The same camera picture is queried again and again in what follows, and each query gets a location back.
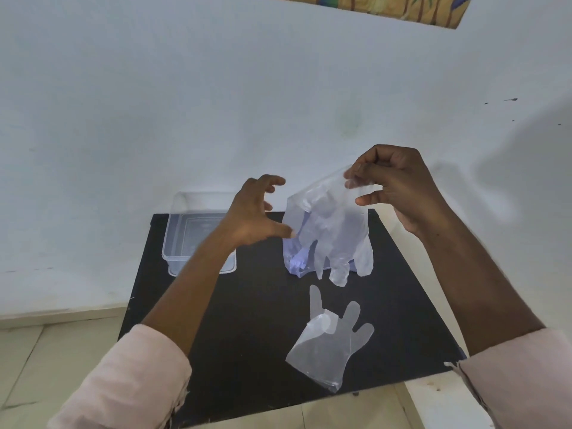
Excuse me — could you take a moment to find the person's right hand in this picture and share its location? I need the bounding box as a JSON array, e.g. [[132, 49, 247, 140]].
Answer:
[[344, 145, 448, 240]]

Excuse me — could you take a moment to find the person's left hand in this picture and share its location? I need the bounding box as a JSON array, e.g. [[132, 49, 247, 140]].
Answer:
[[219, 173, 296, 249]]

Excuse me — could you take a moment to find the blue plastic bag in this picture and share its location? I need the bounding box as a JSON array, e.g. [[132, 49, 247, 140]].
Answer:
[[282, 209, 358, 278]]

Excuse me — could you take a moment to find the clear plastic container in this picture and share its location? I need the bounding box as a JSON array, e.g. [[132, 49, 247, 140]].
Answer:
[[161, 191, 238, 278]]

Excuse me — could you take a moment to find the transparent plastic glove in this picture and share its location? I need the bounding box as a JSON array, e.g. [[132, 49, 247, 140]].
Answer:
[[285, 284, 375, 394], [285, 167, 375, 288]]

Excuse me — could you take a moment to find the person's right forearm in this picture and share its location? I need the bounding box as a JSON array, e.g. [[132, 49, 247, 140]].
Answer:
[[419, 209, 547, 357]]

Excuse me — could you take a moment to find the person's left forearm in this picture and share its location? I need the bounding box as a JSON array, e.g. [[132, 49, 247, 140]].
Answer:
[[141, 227, 238, 358]]

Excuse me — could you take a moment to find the colourful wall picture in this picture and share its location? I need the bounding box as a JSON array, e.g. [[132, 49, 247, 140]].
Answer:
[[254, 0, 474, 30]]

